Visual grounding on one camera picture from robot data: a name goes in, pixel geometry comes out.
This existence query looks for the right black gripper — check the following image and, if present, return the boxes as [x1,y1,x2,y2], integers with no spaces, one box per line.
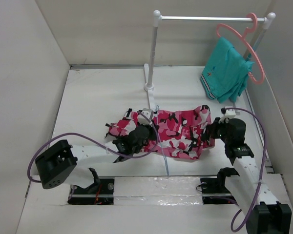
[206,117,231,144]

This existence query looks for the blue wire hanger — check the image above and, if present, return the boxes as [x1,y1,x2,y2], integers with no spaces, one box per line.
[155,105,170,177]

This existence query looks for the pink camouflage trousers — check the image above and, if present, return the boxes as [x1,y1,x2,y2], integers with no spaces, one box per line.
[105,104,215,160]

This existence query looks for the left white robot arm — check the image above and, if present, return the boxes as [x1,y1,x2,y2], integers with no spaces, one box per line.
[34,124,159,193]

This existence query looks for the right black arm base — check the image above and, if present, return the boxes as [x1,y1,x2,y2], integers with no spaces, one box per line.
[196,177,236,205]

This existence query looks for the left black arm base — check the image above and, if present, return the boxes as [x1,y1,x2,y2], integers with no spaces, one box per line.
[67,177,115,205]

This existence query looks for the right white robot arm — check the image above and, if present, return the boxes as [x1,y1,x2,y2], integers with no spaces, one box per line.
[206,117,292,234]

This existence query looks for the pink plastic hanger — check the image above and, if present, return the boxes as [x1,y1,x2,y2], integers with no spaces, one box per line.
[216,13,268,84]

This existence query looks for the silver tape strip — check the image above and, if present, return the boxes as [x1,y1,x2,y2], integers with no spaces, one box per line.
[113,176,203,206]

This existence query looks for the teal shorts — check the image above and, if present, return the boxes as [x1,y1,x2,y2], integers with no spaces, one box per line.
[200,37,254,103]

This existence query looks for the white clothes rack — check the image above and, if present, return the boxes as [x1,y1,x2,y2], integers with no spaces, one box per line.
[144,10,276,110]

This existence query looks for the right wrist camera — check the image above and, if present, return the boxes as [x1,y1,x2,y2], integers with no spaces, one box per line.
[219,106,240,123]

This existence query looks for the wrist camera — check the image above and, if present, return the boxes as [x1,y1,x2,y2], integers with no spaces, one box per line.
[137,108,154,125]
[219,106,240,123]

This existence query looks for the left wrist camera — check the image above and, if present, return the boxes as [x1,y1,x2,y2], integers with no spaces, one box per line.
[137,108,154,125]

